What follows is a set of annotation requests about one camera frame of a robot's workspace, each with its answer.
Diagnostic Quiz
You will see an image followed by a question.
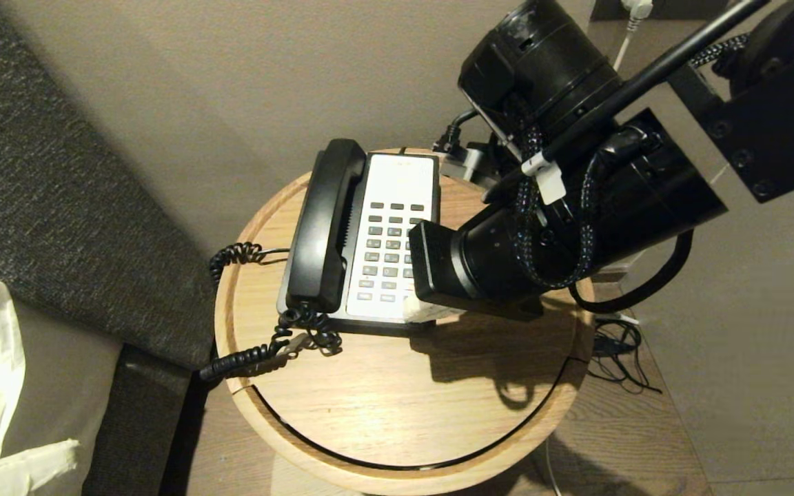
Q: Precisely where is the black and white phone base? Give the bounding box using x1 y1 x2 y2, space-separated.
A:
276 152 441 335

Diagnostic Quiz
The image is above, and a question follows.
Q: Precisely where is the black telephone handset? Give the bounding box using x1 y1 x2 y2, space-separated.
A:
285 138 368 315

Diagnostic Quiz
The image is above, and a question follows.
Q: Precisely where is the black phone cord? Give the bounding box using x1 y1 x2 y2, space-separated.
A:
198 240 343 382

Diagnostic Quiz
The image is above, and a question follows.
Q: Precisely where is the beige mattress side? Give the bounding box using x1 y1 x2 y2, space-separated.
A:
0 300 126 496

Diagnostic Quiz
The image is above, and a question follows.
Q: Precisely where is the dark grey bed base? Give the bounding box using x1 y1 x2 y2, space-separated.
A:
83 344 195 496

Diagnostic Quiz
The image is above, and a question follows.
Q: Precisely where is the round wooden side table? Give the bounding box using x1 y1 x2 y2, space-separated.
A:
213 148 594 495

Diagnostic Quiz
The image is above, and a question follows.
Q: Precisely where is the dark grey fabric headboard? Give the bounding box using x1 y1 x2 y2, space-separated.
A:
0 0 217 373

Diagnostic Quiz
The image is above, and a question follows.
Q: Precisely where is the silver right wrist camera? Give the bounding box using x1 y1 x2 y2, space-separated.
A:
438 141 489 184

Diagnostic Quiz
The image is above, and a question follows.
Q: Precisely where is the black camera connector cable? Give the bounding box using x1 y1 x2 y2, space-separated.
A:
432 108 482 154

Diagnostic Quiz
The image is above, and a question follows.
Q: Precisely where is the white cable tie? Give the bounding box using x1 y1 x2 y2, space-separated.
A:
520 152 568 205

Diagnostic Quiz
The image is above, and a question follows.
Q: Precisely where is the right arm braided black cable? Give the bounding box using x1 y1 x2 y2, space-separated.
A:
507 33 751 291

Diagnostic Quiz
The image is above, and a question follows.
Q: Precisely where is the tangled black cable bundle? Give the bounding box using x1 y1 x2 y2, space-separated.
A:
585 318 664 395

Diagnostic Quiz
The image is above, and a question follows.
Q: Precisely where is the thin looped black cable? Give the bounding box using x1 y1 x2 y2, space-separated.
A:
568 229 695 316

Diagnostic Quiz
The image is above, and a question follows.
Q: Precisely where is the thick straight black cable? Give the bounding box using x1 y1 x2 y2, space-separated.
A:
482 0 771 205

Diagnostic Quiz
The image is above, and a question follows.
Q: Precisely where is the white power cable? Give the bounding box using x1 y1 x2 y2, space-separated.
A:
542 19 638 496

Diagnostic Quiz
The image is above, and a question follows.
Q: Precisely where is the wide black wall socket panel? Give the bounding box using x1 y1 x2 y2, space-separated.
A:
590 0 729 21

